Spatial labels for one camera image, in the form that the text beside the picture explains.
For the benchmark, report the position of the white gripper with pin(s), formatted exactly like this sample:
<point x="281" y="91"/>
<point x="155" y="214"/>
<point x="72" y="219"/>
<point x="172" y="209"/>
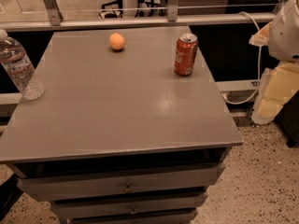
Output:
<point x="285" y="36"/>

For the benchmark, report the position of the red coke can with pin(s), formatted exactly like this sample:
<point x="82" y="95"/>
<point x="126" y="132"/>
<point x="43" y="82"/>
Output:
<point x="186" y="50"/>

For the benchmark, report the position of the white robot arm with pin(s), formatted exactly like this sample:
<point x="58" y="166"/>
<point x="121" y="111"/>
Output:
<point x="283" y="42"/>

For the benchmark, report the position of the orange fruit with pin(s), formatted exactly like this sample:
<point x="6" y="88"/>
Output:
<point x="117" y="41"/>

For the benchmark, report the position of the black office chair base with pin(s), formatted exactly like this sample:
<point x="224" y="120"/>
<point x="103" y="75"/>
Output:
<point x="111" y="10"/>

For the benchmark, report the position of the grey drawer cabinet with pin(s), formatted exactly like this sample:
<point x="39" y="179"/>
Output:
<point x="105" y="111"/>

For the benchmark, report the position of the bottom grey drawer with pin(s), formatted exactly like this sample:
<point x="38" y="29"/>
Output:
<point x="180" y="216"/>

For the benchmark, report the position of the grey drawer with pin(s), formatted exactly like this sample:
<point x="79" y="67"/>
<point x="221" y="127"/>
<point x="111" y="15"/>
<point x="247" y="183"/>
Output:
<point x="130" y="206"/>
<point x="180" y="216"/>
<point x="94" y="185"/>

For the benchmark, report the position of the clear plastic water bottle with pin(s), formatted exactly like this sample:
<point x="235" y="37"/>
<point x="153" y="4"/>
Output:
<point x="19" y="67"/>

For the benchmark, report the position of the middle grey drawer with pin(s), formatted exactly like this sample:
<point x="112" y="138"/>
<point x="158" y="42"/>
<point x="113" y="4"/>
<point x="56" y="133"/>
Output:
<point x="130" y="206"/>

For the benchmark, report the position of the top grey drawer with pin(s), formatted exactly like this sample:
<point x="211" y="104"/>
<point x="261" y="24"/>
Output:
<point x="94" y="185"/>

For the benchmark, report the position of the metal railing frame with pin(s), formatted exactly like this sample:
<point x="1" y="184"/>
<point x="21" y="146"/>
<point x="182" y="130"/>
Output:
<point x="58" y="15"/>

